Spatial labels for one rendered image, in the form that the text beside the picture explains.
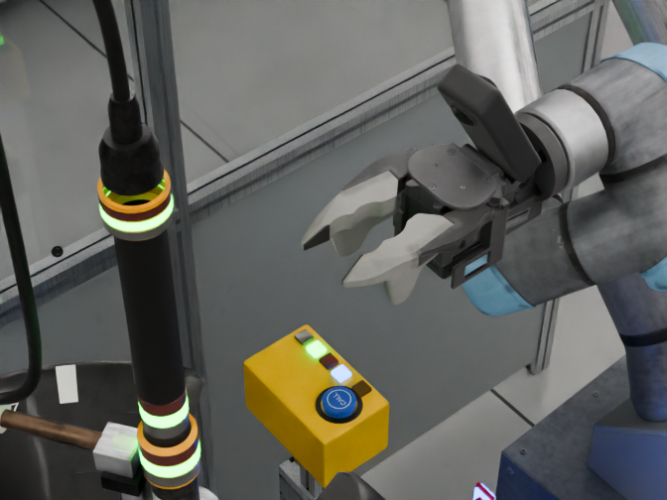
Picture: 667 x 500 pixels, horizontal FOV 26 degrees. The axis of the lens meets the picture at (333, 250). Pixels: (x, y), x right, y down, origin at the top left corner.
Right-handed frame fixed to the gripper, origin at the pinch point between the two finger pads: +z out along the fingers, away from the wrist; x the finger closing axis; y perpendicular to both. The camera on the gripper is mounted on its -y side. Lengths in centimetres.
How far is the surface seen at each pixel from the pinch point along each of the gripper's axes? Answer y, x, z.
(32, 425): 11.3, 8.5, 22.0
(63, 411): 24.7, 18.2, 15.5
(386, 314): 117, 70, -68
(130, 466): 11.9, 1.2, 18.3
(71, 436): 11.3, 5.8, 20.3
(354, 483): 45.0, 7.5, -8.6
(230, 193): 69, 70, -37
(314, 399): 59, 27, -19
